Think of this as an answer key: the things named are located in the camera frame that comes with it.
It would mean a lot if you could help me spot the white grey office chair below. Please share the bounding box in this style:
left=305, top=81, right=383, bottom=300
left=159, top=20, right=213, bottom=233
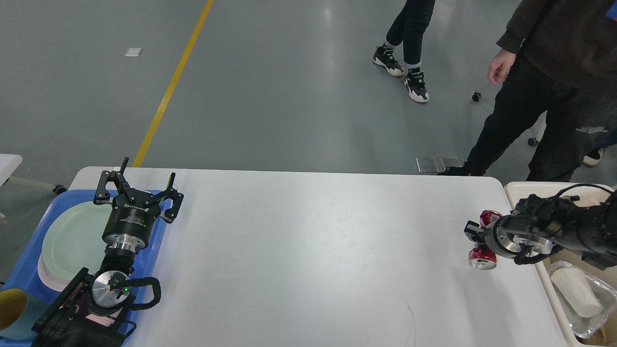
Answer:
left=471, top=82, right=546, bottom=147

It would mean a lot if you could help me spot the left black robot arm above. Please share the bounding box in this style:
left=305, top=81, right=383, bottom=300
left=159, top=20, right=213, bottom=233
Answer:
left=32, top=158, right=184, bottom=347

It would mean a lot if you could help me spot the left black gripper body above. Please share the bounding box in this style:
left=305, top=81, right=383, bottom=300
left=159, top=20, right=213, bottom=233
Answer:
left=102, top=190, right=161, bottom=251

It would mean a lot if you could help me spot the person in dark sneakers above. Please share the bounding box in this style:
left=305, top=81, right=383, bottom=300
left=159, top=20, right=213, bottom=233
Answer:
left=372, top=0, right=435, bottom=103

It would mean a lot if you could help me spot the standing person in black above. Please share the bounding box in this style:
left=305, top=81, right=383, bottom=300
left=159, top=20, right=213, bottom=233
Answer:
left=443, top=0, right=617, bottom=182

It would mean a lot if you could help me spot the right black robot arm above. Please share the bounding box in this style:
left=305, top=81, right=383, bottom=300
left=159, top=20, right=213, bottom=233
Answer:
left=464, top=189, right=616, bottom=270

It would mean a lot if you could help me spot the standing person's right hand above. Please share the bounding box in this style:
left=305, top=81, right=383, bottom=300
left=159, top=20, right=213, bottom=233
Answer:
left=487, top=49, right=516, bottom=85

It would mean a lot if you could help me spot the floor outlet plate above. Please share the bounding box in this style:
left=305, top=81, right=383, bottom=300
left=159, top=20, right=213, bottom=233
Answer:
left=415, top=157, right=440, bottom=174
left=440, top=157, right=464, bottom=170

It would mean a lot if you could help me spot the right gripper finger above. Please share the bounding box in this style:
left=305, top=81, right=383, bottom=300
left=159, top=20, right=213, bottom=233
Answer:
left=464, top=220, right=486, bottom=244

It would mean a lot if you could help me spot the green plate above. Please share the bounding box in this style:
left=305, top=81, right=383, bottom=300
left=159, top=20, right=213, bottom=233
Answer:
left=42, top=202, right=112, bottom=280

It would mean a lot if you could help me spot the pink plate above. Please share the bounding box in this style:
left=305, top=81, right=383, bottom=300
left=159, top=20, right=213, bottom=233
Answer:
left=37, top=254, right=77, bottom=292

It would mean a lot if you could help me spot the white paper scrap on floor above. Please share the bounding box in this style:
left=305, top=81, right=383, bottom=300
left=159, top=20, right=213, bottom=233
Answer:
left=125, top=47, right=143, bottom=57

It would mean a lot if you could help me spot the left floor outlet plate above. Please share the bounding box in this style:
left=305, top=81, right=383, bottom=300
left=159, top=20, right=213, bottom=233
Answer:
left=415, top=157, right=440, bottom=174

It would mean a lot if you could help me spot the right floor outlet plate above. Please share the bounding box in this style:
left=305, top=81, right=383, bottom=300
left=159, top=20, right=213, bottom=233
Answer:
left=440, top=157, right=464, bottom=170

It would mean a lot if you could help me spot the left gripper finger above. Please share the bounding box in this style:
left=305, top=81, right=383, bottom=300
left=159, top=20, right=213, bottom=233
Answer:
left=147, top=172, right=184, bottom=224
left=93, top=157, right=138, bottom=205

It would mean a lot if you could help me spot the grey chair at left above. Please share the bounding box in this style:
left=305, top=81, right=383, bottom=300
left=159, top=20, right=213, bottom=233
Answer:
left=3, top=175, right=67, bottom=195

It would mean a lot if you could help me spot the dark green mug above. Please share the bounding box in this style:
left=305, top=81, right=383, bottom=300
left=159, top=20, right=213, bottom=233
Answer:
left=0, top=288, right=49, bottom=342

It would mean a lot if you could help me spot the white paper cup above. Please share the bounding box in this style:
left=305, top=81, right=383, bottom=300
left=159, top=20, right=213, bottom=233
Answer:
left=550, top=267, right=602, bottom=318

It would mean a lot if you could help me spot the aluminium foil tray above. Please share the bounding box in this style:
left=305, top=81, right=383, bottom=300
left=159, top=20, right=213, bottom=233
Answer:
left=547, top=261, right=616, bottom=340

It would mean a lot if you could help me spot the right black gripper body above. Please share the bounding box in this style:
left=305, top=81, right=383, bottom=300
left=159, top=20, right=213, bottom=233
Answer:
left=484, top=214, right=521, bottom=258

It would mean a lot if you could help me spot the brown paper bag in bin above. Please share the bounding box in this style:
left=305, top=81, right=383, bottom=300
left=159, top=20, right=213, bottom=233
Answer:
left=580, top=327, right=617, bottom=347

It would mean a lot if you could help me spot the red foil wrapper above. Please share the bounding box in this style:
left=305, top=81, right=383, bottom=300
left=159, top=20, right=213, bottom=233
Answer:
left=469, top=210, right=503, bottom=270

